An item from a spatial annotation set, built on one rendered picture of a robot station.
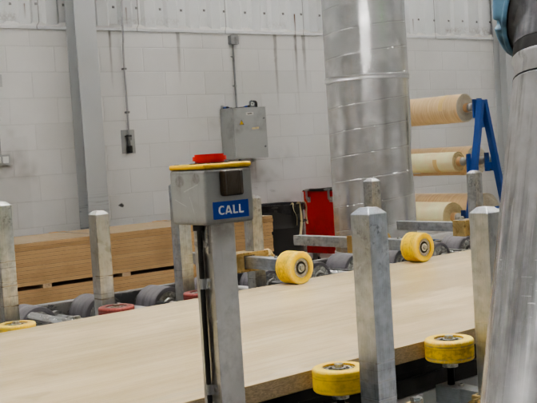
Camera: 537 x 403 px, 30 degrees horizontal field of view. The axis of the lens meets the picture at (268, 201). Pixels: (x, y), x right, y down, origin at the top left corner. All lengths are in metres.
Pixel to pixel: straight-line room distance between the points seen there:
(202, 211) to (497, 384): 0.41
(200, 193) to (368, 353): 0.37
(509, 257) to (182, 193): 0.42
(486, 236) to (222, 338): 0.51
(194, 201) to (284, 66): 9.37
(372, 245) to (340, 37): 4.39
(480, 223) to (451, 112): 7.32
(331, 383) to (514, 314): 0.60
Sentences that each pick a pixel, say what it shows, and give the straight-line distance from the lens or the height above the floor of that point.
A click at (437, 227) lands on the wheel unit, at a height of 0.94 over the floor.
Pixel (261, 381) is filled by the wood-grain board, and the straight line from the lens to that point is 1.46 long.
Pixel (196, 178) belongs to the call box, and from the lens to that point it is 1.15.
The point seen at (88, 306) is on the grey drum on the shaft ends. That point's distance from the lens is 2.81.
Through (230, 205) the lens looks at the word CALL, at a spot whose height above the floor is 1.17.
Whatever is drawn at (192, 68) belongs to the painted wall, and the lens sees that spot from 9.83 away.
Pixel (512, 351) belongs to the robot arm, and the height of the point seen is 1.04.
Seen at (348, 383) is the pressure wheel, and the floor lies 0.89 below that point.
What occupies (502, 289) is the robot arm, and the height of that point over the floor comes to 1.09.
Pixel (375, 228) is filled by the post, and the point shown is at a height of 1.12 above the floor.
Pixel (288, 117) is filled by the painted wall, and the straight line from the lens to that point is 10.48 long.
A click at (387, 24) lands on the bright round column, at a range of 5.69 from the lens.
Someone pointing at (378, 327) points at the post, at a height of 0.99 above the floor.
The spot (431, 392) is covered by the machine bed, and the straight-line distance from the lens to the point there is 1.79.
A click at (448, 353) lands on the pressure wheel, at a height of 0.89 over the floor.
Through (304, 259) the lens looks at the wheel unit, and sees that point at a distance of 2.45.
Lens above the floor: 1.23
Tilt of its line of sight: 3 degrees down
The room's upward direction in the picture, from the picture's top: 4 degrees counter-clockwise
